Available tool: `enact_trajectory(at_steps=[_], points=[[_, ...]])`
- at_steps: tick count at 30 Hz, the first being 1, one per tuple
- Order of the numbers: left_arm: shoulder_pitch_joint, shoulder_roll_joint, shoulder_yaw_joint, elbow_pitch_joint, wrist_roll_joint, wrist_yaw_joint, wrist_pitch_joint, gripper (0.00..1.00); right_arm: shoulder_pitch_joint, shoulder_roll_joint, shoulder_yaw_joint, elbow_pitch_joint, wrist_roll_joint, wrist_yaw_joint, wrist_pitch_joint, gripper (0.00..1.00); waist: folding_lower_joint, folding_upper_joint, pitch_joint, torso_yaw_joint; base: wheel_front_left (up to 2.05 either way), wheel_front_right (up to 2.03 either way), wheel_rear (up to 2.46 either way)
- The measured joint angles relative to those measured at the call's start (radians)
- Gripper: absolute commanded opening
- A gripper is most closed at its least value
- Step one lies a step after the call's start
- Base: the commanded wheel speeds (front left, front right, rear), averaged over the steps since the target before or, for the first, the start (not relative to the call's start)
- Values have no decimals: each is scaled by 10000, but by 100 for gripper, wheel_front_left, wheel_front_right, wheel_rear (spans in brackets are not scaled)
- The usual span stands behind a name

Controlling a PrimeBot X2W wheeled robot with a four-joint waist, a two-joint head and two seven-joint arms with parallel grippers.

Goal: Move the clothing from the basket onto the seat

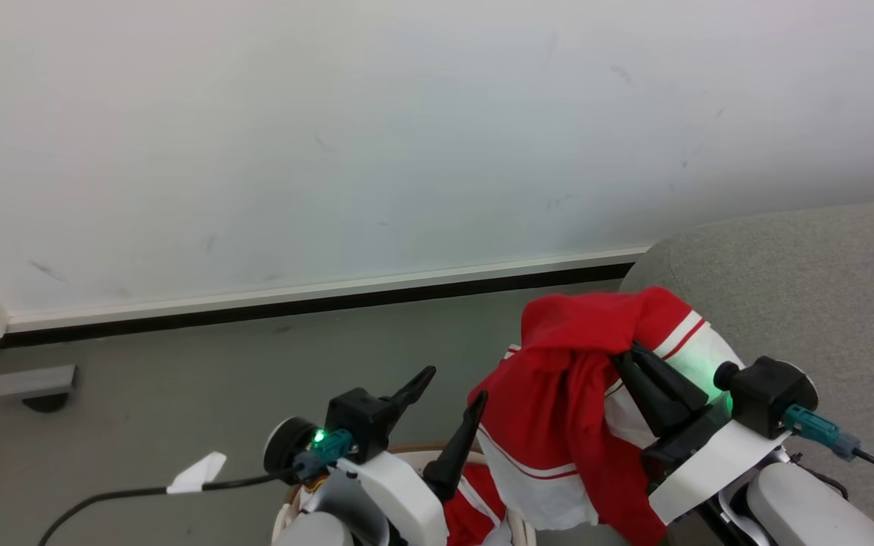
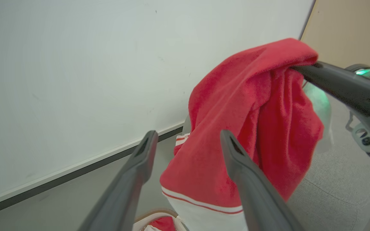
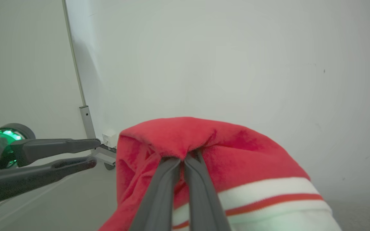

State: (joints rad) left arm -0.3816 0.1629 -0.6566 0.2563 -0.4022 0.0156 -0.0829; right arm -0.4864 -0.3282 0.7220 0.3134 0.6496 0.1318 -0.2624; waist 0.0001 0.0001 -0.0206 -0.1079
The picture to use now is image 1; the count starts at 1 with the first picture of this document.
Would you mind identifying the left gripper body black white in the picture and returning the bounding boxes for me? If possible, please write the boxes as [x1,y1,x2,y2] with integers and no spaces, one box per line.
[327,388,449,546]

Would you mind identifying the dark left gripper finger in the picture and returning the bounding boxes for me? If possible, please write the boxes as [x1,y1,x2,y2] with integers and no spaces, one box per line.
[423,391,489,501]
[384,366,436,425]

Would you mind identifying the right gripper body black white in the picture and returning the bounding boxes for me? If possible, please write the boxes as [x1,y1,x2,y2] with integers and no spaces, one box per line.
[640,406,787,526]

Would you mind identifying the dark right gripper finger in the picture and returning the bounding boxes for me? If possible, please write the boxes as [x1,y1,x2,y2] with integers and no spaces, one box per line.
[633,343,711,416]
[611,353,692,438]

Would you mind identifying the red white striped garment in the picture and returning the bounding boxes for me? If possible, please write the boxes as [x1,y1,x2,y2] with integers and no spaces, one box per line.
[469,286,746,546]

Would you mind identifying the white laundry basket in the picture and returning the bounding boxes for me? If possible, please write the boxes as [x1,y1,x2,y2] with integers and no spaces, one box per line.
[272,442,538,546]

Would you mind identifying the red white clothing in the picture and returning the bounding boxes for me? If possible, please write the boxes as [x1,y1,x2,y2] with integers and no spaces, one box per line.
[443,463,515,546]

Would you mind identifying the white skirting board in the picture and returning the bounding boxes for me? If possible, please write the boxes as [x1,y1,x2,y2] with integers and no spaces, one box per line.
[5,244,652,334]

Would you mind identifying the grey fabric sofa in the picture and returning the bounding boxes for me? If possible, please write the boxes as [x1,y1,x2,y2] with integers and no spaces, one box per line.
[619,186,874,546]

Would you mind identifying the grey furniture base with wheel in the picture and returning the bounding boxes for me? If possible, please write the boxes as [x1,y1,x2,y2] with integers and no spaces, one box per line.
[0,364,77,414]

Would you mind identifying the black cable with teal plug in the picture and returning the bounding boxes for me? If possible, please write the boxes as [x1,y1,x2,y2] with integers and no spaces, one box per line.
[782,404,874,492]
[39,428,354,546]

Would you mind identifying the white paper cable tag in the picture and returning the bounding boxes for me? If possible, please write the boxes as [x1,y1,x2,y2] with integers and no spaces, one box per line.
[167,452,228,495]

